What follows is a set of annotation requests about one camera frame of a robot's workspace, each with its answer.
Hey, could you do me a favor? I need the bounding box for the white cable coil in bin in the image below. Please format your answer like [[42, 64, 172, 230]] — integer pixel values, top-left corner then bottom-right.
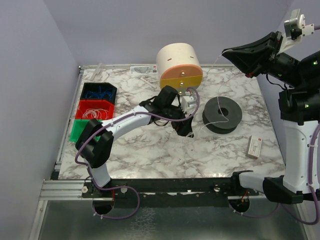
[[82, 107, 111, 120]]

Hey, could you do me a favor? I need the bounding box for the small white cardboard box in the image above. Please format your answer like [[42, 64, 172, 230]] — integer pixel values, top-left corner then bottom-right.
[[245, 135, 263, 159]]

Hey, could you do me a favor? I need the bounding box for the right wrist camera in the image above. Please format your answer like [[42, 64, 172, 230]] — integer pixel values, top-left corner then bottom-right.
[[279, 8, 316, 53]]

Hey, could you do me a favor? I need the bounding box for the clear plastic strip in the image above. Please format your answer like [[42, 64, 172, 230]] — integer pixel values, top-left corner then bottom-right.
[[92, 63, 104, 79]]

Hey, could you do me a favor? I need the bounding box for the white flat packet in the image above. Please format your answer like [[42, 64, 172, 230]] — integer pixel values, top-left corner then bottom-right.
[[130, 65, 158, 75]]

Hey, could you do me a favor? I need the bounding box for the blue cable coil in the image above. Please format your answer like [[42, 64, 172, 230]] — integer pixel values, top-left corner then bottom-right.
[[83, 86, 116, 100]]

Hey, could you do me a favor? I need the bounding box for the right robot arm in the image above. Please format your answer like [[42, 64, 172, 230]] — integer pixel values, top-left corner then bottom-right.
[[221, 31, 320, 205]]

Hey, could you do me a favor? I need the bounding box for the green storage bin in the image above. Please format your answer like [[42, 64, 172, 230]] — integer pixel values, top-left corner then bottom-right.
[[69, 119, 89, 143]]

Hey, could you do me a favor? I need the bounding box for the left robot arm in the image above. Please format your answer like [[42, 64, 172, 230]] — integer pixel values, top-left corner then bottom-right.
[[74, 85, 195, 189]]

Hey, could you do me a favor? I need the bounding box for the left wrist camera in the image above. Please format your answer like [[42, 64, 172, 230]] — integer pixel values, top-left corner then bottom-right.
[[180, 95, 197, 113]]

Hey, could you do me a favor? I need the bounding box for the white plastic stick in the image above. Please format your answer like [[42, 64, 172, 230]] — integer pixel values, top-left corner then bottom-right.
[[140, 77, 157, 89]]

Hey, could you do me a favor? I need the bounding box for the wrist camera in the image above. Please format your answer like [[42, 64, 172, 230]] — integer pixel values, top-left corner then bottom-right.
[[279, 8, 316, 53], [180, 95, 197, 113]]

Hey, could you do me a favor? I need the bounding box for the black cable spool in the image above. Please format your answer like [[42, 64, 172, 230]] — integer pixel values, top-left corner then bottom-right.
[[202, 96, 243, 135]]

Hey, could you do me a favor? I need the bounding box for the red storage bin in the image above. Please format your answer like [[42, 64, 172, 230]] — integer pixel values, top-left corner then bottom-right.
[[75, 99, 115, 120]]

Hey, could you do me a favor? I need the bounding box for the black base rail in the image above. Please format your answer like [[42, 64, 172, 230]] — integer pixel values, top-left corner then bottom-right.
[[81, 177, 258, 208]]

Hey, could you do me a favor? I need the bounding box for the cream cylindrical drawer cabinet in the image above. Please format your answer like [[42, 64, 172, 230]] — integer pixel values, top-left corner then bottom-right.
[[156, 43, 203, 95]]

